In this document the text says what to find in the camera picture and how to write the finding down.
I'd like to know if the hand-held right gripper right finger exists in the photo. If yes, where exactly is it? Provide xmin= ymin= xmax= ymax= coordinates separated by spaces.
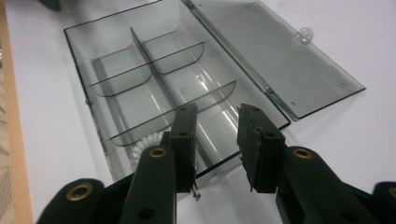
xmin=236 ymin=103 xmax=286 ymax=194

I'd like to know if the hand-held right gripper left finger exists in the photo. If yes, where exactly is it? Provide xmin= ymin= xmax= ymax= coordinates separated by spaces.
xmin=162 ymin=102 xmax=200 ymax=194

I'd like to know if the white hair tie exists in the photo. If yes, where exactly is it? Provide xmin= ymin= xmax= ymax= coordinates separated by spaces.
xmin=128 ymin=131 xmax=166 ymax=173

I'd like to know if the clear grey compartment box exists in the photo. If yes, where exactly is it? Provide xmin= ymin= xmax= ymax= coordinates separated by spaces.
xmin=64 ymin=0 xmax=367 ymax=185

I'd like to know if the wooden table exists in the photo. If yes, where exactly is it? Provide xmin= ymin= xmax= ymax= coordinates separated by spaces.
xmin=0 ymin=0 xmax=35 ymax=224

